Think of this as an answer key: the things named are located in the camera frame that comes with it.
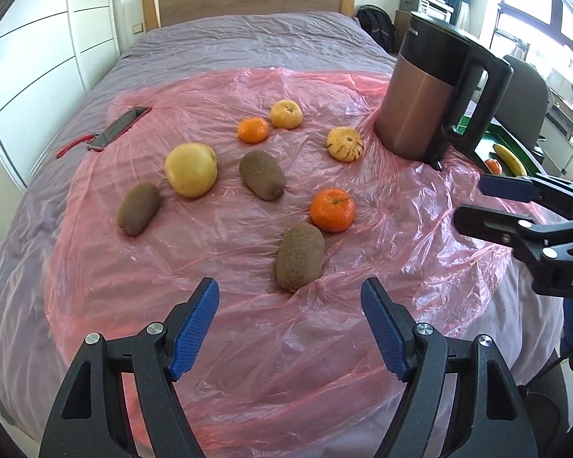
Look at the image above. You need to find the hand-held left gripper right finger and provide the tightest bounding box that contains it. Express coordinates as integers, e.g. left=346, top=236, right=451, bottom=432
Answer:
left=360, top=277, right=540, bottom=458

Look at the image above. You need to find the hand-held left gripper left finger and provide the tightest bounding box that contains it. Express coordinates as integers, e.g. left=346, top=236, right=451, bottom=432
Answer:
left=44, top=277, right=220, bottom=458

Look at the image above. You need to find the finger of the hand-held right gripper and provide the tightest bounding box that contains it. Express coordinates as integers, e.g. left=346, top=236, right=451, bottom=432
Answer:
left=477, top=174, right=573, bottom=220
left=453, top=204, right=573, bottom=269

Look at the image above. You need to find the green tray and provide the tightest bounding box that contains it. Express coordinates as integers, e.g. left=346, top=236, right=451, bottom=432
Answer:
left=453, top=114, right=545, bottom=178

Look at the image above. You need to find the brown kiwi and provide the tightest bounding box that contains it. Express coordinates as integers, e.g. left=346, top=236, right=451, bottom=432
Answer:
left=239, top=149, right=286, bottom=201
left=275, top=223, right=325, bottom=294
left=117, top=182, right=162, bottom=237

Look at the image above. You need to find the large orange tangerine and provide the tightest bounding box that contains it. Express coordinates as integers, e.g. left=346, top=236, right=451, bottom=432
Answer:
left=310, top=188, right=356, bottom=234

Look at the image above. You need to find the yellow-green apple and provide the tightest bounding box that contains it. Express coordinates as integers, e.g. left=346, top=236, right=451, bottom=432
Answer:
left=165, top=143, right=219, bottom=199

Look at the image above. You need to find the yellow purple-striped pepino melon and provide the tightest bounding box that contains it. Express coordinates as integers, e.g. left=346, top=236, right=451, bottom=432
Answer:
left=327, top=126, right=365, bottom=162

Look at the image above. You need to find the yellow banana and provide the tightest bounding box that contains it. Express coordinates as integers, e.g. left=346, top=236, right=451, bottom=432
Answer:
left=493, top=143, right=528, bottom=177

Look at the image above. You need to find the grey chair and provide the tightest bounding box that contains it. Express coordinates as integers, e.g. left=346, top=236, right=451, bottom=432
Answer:
left=501, top=55, right=553, bottom=163

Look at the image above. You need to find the pink plastic sheet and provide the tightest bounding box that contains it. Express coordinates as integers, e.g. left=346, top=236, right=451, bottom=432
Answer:
left=43, top=64, right=562, bottom=444

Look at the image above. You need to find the copper and black jug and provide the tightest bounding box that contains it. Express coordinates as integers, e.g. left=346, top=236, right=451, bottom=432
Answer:
left=373, top=11, right=514, bottom=171

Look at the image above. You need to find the brown cabinet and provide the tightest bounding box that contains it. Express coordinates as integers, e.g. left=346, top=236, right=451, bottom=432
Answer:
left=394, top=10, right=414, bottom=47

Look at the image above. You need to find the white printer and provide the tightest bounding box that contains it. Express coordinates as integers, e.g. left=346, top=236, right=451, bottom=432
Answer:
left=400, top=0, right=454, bottom=22

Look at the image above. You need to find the black backpack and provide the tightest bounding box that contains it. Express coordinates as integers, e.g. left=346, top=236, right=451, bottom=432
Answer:
left=356, top=5, right=397, bottom=53

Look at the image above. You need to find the small yellow round fruit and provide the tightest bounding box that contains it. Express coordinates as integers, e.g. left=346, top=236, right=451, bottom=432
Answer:
left=270, top=100, right=303, bottom=129

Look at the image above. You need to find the purple bedsheet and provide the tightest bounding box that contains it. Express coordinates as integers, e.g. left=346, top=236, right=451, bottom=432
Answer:
left=0, top=12, right=567, bottom=458

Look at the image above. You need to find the white wardrobe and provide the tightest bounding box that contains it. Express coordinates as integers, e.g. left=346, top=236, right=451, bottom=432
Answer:
left=0, top=0, right=125, bottom=187

